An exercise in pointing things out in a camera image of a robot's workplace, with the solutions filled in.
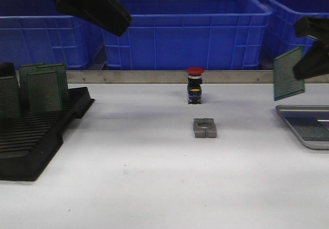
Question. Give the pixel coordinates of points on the grey metal clamp block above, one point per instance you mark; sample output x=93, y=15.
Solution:
x=204, y=128

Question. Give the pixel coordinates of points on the silver metal tray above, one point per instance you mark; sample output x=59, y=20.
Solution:
x=320, y=112

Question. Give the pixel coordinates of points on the stainless steel shelf frame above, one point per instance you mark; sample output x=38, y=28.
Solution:
x=168, y=77

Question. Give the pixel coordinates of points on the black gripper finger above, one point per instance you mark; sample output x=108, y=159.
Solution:
x=313, y=64
x=312, y=27

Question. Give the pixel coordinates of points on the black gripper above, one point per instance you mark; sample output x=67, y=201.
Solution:
x=109, y=15

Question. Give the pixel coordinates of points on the black slotted board rack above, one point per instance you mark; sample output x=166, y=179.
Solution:
x=29, y=142

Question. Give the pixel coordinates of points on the red emergency stop button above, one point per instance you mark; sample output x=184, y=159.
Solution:
x=194, y=89

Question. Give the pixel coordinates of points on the green perforated circuit board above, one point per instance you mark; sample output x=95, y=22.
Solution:
x=285, y=84
x=10, y=99
x=24, y=71
x=60, y=69
x=44, y=92
x=309, y=129

